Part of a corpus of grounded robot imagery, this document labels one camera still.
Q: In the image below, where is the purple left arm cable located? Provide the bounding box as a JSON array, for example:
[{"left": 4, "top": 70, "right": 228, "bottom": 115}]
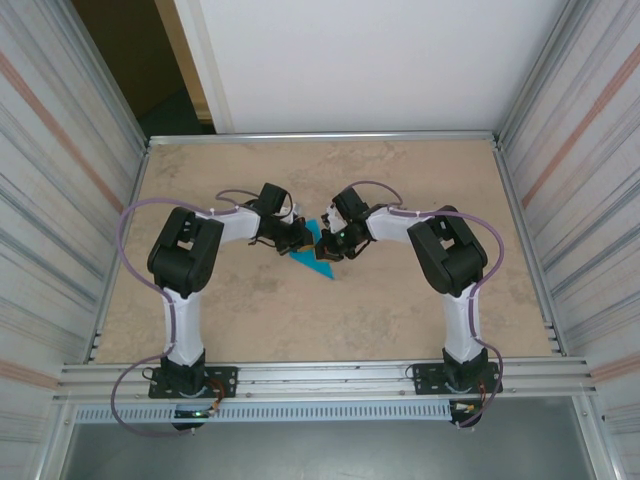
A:
[{"left": 109, "top": 188, "right": 266, "bottom": 439}]

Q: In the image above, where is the grey metal sheet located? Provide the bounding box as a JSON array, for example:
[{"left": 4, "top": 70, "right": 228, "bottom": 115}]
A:
[{"left": 59, "top": 422, "right": 599, "bottom": 480}]

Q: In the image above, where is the long aluminium table edge rail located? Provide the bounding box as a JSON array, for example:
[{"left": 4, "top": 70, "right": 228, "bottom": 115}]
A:
[{"left": 146, "top": 130, "right": 503, "bottom": 149}]

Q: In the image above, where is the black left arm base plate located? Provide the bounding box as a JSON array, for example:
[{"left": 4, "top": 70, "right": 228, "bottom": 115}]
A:
[{"left": 148, "top": 366, "right": 239, "bottom": 400}]

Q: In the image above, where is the teal cloth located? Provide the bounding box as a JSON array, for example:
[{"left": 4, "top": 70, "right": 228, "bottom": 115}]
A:
[{"left": 288, "top": 218, "right": 337, "bottom": 282}]

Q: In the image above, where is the aluminium upright post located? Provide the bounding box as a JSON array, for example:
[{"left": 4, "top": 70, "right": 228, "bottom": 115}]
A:
[
  {"left": 497, "top": 0, "right": 589, "bottom": 144},
  {"left": 64, "top": 0, "right": 151, "bottom": 151}
]

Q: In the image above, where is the short aluminium table edge rail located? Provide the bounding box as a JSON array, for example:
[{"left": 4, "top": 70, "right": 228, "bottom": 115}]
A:
[
  {"left": 88, "top": 142, "right": 152, "bottom": 362},
  {"left": 492, "top": 139, "right": 566, "bottom": 357}
]

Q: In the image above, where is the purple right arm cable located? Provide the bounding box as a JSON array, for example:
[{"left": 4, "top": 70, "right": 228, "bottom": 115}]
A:
[{"left": 333, "top": 180, "right": 506, "bottom": 430}]

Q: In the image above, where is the grey slotted cable duct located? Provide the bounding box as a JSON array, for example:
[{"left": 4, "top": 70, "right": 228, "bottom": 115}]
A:
[{"left": 73, "top": 402, "right": 454, "bottom": 425}]

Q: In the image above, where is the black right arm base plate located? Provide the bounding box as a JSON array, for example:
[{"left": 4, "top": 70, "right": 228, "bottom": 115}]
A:
[{"left": 410, "top": 362, "right": 502, "bottom": 396}]

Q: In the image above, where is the aluminium frame leg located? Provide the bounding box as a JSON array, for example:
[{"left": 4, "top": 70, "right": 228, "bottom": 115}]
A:
[
  {"left": 574, "top": 397, "right": 619, "bottom": 480},
  {"left": 37, "top": 399, "right": 76, "bottom": 480}
]

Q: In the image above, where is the wide aluminium mounting rail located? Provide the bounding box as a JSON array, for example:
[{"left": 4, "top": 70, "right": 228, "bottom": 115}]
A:
[{"left": 57, "top": 355, "right": 599, "bottom": 403}]

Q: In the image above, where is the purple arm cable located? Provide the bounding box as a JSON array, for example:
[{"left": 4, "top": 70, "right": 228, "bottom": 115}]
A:
[
  {"left": 109, "top": 188, "right": 266, "bottom": 439},
  {"left": 333, "top": 180, "right": 506, "bottom": 430}
]

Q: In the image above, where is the white door frame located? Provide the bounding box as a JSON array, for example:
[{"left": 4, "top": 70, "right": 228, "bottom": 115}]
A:
[{"left": 172, "top": 0, "right": 236, "bottom": 135}]

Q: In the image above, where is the beige door edge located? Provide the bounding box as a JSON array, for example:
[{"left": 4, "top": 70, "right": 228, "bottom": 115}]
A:
[{"left": 153, "top": 0, "right": 214, "bottom": 124}]

